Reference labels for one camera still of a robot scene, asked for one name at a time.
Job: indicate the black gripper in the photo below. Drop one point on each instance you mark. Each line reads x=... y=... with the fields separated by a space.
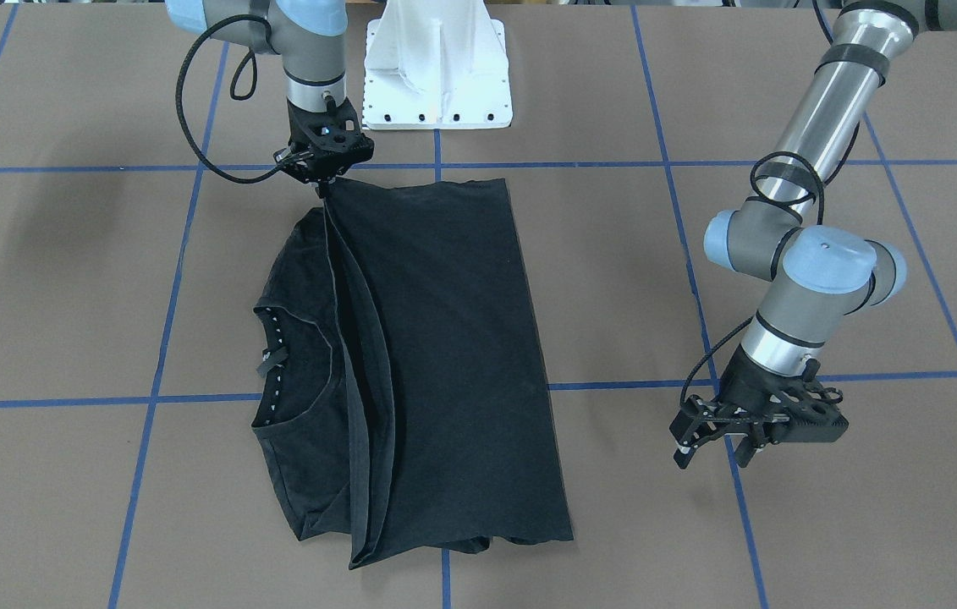
x=740 y=381
x=299 y=124

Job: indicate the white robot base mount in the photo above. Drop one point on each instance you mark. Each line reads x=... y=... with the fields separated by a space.
x=436 y=65

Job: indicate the black printed t-shirt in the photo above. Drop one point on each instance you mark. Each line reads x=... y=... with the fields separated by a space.
x=406 y=400

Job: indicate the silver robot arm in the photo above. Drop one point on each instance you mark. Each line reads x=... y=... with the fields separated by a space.
x=818 y=274
x=309 y=36

